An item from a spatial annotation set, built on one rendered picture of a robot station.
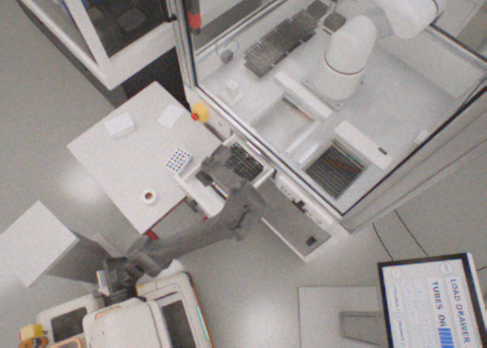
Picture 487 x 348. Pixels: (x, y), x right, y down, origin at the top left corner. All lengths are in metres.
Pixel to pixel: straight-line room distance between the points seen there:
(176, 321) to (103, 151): 0.93
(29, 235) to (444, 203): 2.61
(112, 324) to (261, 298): 1.47
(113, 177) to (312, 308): 1.42
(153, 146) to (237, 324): 1.21
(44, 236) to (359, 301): 1.82
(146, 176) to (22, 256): 0.64
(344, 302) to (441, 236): 0.87
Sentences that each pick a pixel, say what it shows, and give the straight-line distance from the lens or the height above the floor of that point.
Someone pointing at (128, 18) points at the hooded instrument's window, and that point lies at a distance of 1.74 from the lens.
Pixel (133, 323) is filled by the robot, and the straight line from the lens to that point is 0.90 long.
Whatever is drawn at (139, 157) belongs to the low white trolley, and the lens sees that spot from 1.69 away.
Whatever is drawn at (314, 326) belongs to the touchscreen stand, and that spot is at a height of 0.03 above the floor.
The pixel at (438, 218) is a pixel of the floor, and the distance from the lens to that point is 2.74.
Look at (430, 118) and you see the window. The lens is 0.78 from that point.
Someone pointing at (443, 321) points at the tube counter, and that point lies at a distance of 1.30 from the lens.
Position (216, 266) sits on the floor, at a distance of 2.25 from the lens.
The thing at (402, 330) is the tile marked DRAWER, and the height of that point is 1.01.
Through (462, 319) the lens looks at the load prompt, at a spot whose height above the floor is 1.16.
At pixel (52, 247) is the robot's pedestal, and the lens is 1.69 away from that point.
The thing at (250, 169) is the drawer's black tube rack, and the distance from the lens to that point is 1.45.
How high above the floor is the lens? 2.23
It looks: 67 degrees down
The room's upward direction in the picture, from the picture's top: 3 degrees clockwise
